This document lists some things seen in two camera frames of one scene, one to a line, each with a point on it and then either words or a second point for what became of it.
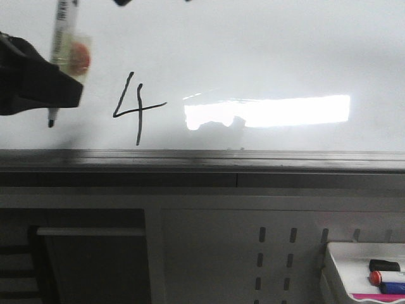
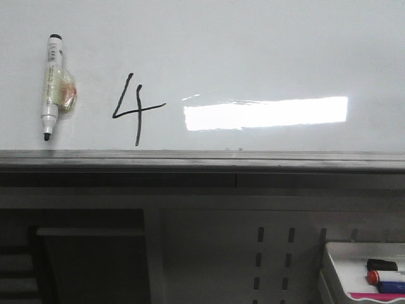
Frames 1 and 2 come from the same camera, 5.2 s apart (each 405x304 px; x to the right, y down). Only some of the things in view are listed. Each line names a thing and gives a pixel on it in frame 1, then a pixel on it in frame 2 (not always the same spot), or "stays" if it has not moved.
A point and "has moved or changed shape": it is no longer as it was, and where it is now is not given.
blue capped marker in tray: x=387 y=287 stays
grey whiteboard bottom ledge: x=201 y=168 stays
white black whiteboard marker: x=71 y=52 has moved or changed shape
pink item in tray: x=381 y=297 stays
